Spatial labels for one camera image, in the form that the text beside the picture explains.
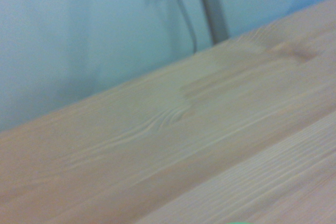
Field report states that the grey stand pole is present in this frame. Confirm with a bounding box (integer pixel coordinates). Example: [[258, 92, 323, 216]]
[[193, 0, 231, 45]]

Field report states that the grey hanging cable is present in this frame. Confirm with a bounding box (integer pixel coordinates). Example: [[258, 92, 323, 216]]
[[170, 0, 198, 53]]

